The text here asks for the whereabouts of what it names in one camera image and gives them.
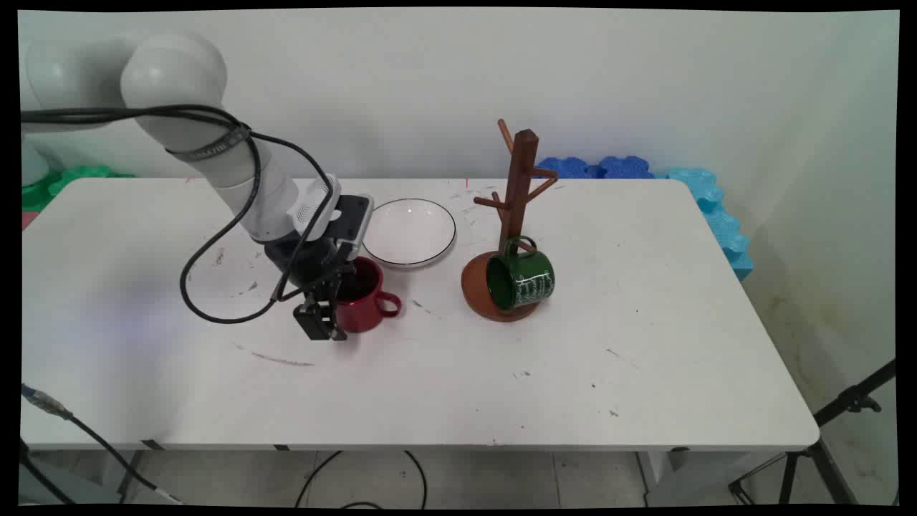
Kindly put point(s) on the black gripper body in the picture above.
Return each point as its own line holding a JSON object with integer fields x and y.
{"x": 304, "y": 265}

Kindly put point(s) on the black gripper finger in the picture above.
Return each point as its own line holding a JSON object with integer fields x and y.
{"x": 315, "y": 319}
{"x": 339, "y": 308}

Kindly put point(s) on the green enamel mug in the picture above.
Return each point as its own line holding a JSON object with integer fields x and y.
{"x": 526, "y": 283}

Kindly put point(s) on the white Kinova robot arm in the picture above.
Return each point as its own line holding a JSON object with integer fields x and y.
{"x": 179, "y": 86}

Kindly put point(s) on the red ceramic mug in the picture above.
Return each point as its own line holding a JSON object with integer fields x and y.
{"x": 365, "y": 308}

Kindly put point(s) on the white plate with black rim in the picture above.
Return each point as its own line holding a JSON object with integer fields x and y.
{"x": 412, "y": 229}

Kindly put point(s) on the brown wooden mug tree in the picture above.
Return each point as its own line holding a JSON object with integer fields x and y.
{"x": 517, "y": 186}

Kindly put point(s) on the dark metal table leg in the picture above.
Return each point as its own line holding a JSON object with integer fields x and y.
{"x": 129, "y": 473}

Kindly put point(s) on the green foam mat tile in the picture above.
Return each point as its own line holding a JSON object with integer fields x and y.
{"x": 79, "y": 175}

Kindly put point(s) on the blue foam mat tile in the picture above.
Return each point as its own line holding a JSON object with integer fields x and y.
{"x": 566, "y": 168}
{"x": 625, "y": 167}

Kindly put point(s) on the red foam mat tile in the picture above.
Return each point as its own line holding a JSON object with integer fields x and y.
{"x": 29, "y": 219}

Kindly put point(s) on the cyan foam mat tile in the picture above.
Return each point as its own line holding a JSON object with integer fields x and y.
{"x": 742, "y": 266}
{"x": 691, "y": 188}
{"x": 725, "y": 233}

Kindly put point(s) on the white table leg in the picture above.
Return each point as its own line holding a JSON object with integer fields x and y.
{"x": 680, "y": 476}

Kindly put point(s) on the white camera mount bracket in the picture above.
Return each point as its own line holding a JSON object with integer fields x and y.
{"x": 314, "y": 204}

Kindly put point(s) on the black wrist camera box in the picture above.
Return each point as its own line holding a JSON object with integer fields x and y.
{"x": 352, "y": 222}

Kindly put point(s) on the black camera tripod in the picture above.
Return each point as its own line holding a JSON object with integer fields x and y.
{"x": 852, "y": 400}

